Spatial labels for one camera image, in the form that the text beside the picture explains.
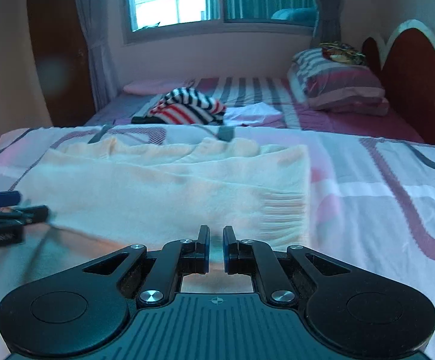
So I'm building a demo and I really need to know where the cream knit sweater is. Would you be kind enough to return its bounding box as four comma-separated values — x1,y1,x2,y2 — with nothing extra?
17,138,310,248

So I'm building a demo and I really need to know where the patterned white pink quilt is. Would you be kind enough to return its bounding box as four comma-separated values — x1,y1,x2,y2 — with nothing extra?
0,124,435,359

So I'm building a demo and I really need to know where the striped purple bedsheet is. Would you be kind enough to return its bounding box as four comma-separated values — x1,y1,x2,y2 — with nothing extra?
85,77,424,142

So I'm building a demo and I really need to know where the dark wooden door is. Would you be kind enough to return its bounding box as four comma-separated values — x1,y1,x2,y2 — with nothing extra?
26,0,95,127

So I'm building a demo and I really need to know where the pink small pillow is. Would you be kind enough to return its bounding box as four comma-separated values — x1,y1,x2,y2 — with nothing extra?
122,80,193,96

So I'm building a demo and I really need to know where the striped folded garment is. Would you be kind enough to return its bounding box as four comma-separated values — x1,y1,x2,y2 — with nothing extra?
131,87,227,125

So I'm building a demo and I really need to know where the white folded cloth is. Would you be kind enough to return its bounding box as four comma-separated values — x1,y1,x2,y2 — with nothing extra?
223,102,284,127

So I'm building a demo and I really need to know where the red white headboard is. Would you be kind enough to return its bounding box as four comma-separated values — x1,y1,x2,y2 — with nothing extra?
361,19,435,145

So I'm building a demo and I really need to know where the grey left curtain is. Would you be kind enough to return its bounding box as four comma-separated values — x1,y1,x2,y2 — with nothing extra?
75,0,118,111

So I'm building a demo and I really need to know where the striped pillow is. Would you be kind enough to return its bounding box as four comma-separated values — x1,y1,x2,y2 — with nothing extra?
287,48,389,116

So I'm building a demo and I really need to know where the window with teal blinds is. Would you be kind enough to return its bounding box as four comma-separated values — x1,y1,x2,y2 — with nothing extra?
122,0,317,44

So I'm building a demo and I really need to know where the colourful item on pillow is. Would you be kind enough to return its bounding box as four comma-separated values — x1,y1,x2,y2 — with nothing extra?
319,41,367,66

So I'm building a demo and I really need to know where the teal plush on sill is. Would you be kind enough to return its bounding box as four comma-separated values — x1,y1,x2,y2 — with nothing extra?
271,7,318,27

